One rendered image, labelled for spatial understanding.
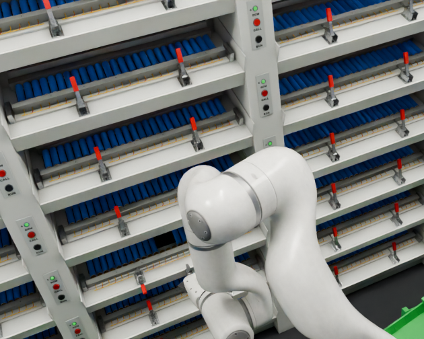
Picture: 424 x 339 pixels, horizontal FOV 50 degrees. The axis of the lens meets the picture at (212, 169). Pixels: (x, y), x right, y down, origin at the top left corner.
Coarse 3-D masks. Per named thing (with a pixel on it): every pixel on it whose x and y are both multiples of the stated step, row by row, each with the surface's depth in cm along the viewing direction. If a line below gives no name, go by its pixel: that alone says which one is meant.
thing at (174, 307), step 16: (240, 256) 162; (256, 256) 161; (160, 288) 155; (176, 288) 155; (112, 304) 152; (128, 304) 152; (144, 304) 152; (160, 304) 154; (176, 304) 154; (192, 304) 154; (96, 320) 149; (112, 320) 150; (128, 320) 150; (144, 320) 151; (160, 320) 151; (176, 320) 152; (112, 336) 148; (128, 336) 148; (144, 336) 151
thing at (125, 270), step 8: (248, 232) 149; (176, 248) 144; (184, 248) 144; (152, 256) 143; (160, 256) 143; (168, 256) 144; (184, 256) 144; (136, 264) 141; (144, 264) 141; (112, 272) 140; (120, 272) 140; (128, 272) 141; (88, 280) 138; (96, 280) 138; (104, 280) 139; (120, 280) 140; (96, 288) 138
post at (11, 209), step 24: (0, 120) 103; (0, 144) 105; (24, 168) 112; (0, 192) 110; (24, 192) 113; (24, 216) 115; (48, 216) 125; (24, 240) 118; (48, 240) 121; (48, 264) 124; (48, 288) 128; (72, 288) 130; (72, 312) 134; (72, 336) 139; (96, 336) 142
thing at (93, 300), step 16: (240, 240) 148; (256, 240) 148; (80, 272) 142; (144, 272) 142; (160, 272) 142; (176, 272) 142; (192, 272) 146; (80, 288) 137; (112, 288) 139; (128, 288) 139; (96, 304) 136
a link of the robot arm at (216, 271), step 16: (192, 256) 92; (208, 256) 89; (224, 256) 90; (208, 272) 91; (224, 272) 92; (240, 272) 97; (256, 272) 103; (208, 288) 94; (224, 288) 94; (240, 288) 96; (256, 288) 98; (256, 304) 103; (272, 304) 104; (256, 320) 103
